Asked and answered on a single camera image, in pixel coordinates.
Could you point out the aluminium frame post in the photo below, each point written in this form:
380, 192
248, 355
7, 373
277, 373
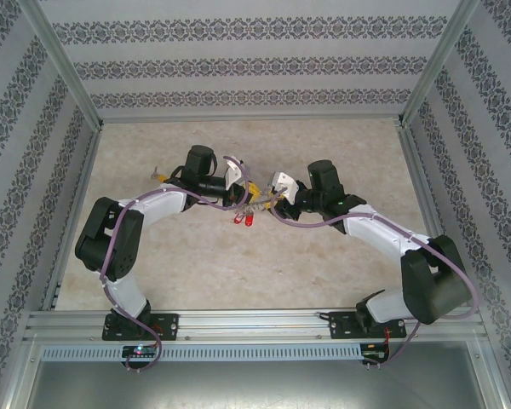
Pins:
59, 64
440, 64

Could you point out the aluminium side rail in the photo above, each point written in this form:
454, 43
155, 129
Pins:
417, 170
74, 191

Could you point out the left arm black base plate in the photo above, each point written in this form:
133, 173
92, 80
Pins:
170, 326

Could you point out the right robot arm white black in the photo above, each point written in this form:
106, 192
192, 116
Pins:
379, 240

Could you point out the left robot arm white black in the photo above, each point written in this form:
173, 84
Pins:
128, 294

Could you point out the yellow tagged key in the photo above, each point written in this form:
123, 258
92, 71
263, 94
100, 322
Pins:
163, 178

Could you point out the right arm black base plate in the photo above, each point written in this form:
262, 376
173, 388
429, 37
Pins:
340, 326

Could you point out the grey metal sheet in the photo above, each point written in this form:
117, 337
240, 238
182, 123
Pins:
255, 387

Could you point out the aluminium mounting rail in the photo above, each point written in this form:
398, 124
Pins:
247, 326

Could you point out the aluminium frame leg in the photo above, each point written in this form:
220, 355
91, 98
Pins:
492, 375
17, 375

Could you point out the red key tag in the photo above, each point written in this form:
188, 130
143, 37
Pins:
238, 220
250, 220

